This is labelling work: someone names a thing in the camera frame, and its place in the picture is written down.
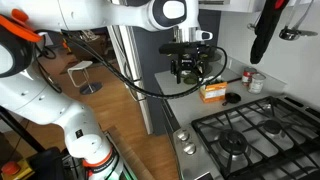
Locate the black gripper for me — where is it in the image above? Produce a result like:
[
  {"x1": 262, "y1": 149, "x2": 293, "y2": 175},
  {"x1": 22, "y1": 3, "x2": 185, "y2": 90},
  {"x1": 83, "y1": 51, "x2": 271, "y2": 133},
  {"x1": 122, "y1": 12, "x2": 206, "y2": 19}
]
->
[{"x1": 170, "y1": 53, "x2": 205, "y2": 85}]

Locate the large green glass cake stand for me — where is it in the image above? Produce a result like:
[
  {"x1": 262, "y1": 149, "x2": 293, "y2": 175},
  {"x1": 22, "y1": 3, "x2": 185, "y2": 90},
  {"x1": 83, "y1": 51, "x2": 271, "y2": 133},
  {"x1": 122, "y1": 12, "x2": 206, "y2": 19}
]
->
[{"x1": 181, "y1": 63, "x2": 214, "y2": 86}]

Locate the small green glass cake stand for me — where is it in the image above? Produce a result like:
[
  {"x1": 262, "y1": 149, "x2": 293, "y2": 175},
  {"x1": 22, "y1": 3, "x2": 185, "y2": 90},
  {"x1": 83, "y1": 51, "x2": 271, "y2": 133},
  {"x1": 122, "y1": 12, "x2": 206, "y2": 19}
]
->
[{"x1": 204, "y1": 49, "x2": 224, "y2": 64}]

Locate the small black skillet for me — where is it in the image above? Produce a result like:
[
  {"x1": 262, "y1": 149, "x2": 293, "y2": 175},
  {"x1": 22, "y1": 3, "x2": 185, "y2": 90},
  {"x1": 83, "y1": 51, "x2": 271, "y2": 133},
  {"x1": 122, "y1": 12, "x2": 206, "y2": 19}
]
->
[{"x1": 221, "y1": 92, "x2": 242, "y2": 107}]

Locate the silver stove knob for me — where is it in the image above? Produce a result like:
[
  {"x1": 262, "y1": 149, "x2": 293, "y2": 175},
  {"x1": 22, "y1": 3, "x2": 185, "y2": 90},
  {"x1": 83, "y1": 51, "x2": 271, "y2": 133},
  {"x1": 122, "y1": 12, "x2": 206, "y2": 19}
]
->
[
  {"x1": 182, "y1": 141, "x2": 198, "y2": 156},
  {"x1": 176, "y1": 129, "x2": 190, "y2": 142}
]

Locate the white upper cabinet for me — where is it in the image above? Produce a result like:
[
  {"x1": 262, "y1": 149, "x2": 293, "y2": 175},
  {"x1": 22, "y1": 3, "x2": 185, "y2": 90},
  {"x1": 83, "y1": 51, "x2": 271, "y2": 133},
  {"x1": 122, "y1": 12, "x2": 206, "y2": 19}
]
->
[{"x1": 198, "y1": 0, "x2": 264, "y2": 14}]

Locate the stainless gas stove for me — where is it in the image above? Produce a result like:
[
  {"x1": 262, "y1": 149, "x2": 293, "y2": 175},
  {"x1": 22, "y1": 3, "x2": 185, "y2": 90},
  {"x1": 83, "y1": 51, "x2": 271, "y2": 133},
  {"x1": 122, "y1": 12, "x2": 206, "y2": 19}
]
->
[{"x1": 172, "y1": 95, "x2": 320, "y2": 180}]

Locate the black oven mitt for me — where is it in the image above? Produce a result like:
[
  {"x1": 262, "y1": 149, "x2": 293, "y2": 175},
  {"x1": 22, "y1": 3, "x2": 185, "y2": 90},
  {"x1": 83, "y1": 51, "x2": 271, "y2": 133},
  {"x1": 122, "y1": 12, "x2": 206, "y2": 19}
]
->
[{"x1": 249, "y1": 0, "x2": 290, "y2": 65}]

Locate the metal ladle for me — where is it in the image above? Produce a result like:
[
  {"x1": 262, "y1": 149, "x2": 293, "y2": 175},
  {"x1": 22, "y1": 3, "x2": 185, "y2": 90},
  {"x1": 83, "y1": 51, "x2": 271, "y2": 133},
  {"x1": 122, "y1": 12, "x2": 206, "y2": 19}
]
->
[{"x1": 278, "y1": 0, "x2": 319, "y2": 42}]

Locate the white stool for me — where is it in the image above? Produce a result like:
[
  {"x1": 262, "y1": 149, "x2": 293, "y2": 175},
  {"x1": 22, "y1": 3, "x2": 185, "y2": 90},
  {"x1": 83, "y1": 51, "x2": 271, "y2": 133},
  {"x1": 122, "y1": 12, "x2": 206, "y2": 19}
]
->
[{"x1": 67, "y1": 60, "x2": 103, "y2": 96}]

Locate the red emergency stop button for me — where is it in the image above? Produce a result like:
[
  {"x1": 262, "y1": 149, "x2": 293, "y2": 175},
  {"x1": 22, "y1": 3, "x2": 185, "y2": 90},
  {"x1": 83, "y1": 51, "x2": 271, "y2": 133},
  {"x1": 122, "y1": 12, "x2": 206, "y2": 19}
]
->
[{"x1": 0, "y1": 160, "x2": 22, "y2": 177}]

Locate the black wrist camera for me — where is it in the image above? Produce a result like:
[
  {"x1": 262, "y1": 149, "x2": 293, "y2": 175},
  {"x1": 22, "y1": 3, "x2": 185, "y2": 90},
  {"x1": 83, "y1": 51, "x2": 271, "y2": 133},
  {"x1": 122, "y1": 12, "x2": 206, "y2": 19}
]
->
[{"x1": 158, "y1": 42, "x2": 212, "y2": 56}]

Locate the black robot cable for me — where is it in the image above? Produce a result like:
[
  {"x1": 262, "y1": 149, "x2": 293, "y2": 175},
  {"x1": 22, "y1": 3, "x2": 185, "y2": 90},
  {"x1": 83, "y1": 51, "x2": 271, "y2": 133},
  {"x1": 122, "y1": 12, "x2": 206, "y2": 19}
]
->
[{"x1": 61, "y1": 29, "x2": 229, "y2": 100}]

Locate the white door frame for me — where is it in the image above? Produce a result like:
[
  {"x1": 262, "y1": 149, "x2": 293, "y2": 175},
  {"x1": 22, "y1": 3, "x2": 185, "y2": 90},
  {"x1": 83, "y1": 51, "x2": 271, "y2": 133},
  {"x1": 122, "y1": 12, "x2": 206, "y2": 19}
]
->
[{"x1": 107, "y1": 25, "x2": 154, "y2": 135}]

